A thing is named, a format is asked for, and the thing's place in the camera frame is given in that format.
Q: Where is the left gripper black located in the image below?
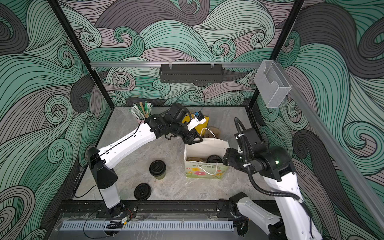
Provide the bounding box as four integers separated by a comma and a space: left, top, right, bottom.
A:
169, 122, 204, 146

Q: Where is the black cup lid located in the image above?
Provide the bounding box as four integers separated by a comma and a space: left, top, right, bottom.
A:
149, 160, 167, 178
207, 155, 223, 164

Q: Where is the brown pulp cup carrier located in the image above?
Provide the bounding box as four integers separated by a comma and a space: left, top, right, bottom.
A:
205, 127, 221, 139
187, 157, 207, 163

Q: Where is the white paper gift bag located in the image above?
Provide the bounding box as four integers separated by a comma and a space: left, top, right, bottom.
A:
184, 127, 229, 180

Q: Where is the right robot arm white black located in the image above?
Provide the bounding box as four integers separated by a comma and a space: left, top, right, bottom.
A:
223, 118, 323, 240

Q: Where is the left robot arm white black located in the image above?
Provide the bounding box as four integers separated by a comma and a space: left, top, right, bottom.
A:
87, 103, 206, 215

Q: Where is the yellow napkin stack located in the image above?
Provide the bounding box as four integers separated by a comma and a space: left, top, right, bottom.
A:
182, 113, 209, 136

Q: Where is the pink holder with straws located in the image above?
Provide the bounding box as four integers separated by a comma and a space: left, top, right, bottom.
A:
129, 101, 153, 123

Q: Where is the stack of black cup lids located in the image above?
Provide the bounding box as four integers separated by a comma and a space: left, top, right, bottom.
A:
134, 183, 152, 201

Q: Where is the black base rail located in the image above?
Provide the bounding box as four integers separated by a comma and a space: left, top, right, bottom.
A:
58, 200, 241, 219

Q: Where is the black wall tray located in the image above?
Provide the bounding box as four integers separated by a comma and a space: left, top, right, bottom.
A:
159, 64, 224, 84

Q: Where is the clear acrylic wall holder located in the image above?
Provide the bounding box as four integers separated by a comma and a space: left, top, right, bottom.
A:
254, 60, 292, 109

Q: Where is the white slotted cable duct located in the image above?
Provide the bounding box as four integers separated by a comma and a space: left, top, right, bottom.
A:
59, 220, 235, 232

